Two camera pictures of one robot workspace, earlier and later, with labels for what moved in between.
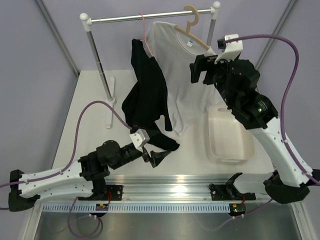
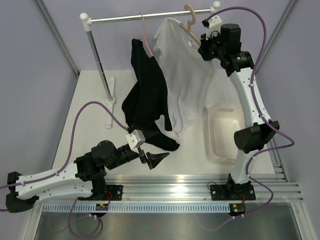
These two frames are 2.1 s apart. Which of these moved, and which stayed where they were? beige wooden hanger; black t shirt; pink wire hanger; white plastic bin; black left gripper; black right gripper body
Moved: beige wooden hanger; black right gripper body
Stayed: black t shirt; black left gripper; pink wire hanger; white plastic bin
